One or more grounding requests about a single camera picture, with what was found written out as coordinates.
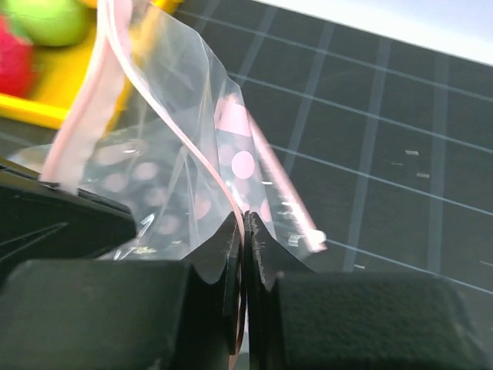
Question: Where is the pink polka dot zip bag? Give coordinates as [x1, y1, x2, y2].
[13, 1, 325, 288]

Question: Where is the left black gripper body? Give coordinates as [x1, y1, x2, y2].
[1, 159, 136, 278]

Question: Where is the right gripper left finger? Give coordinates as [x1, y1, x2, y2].
[1, 215, 243, 369]

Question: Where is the green cabbage toy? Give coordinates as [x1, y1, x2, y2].
[3, 0, 92, 47]

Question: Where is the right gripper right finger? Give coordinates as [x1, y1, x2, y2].
[243, 210, 493, 370]

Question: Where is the black grid cutting mat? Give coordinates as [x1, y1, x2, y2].
[0, 0, 493, 298]

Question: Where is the red dragon fruit toy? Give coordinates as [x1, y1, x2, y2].
[1, 13, 37, 98]

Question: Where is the yellow plastic tray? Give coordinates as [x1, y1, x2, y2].
[0, 0, 186, 130]

